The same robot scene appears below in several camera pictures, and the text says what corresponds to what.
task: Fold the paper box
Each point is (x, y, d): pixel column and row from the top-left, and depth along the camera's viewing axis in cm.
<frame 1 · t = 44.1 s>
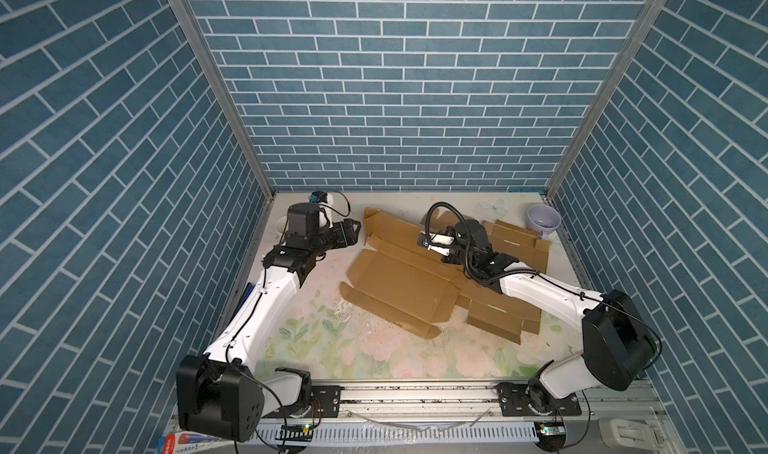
left hand: (352, 225, 80), fingers open
right hand: (443, 226, 87), fingers closed
brown cardboard box top sheet: (399, 282, 100), on the table
brown cardboard box lower sheet: (493, 314, 93), on the table
lavender ceramic mug: (542, 219, 111), point 4 cm above the table

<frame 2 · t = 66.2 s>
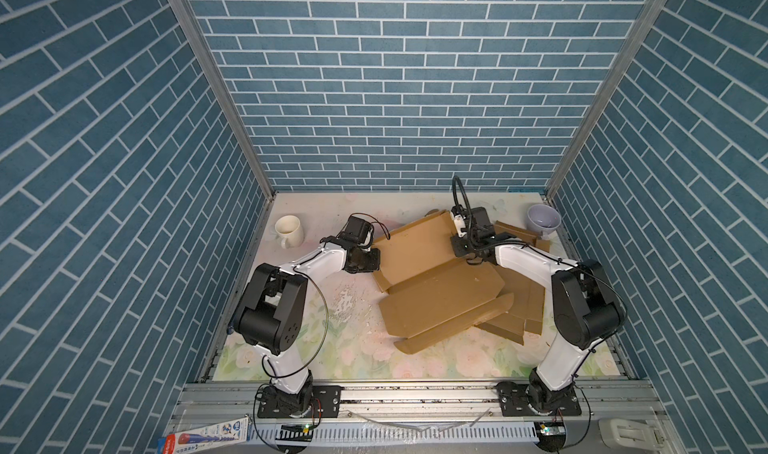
left hand: (377, 263, 94), fingers closed
right hand: (456, 234, 97), fingers closed
brown cardboard box top sheet: (428, 287, 93), point 4 cm above the table
the other named things where they were.

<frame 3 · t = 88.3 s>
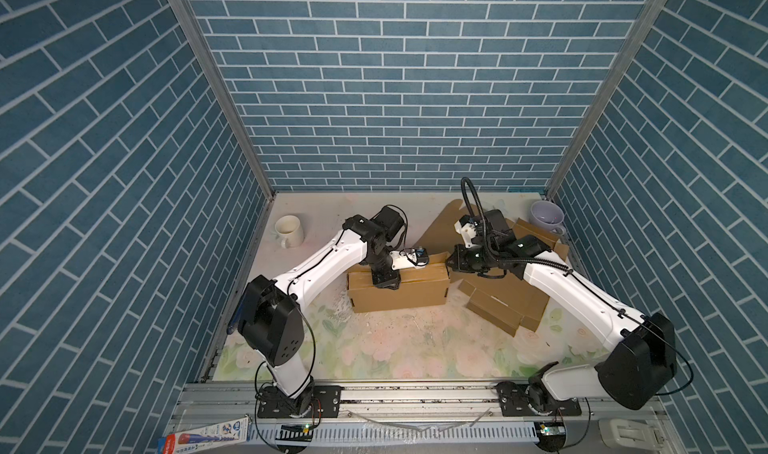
left hand: (394, 277, 82), fingers open
right hand: (442, 259, 80), fingers closed
brown cardboard box top sheet: (420, 286, 80), point 15 cm above the table
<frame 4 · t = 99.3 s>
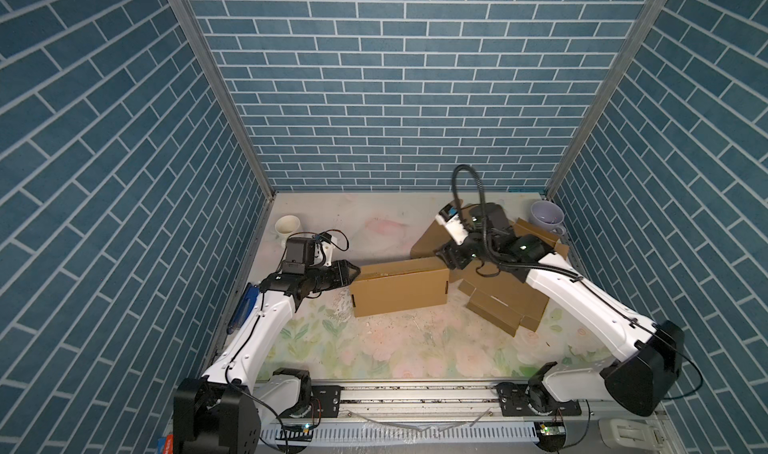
left hand: (354, 272, 81), fingers open
right hand: (440, 240, 78), fingers open
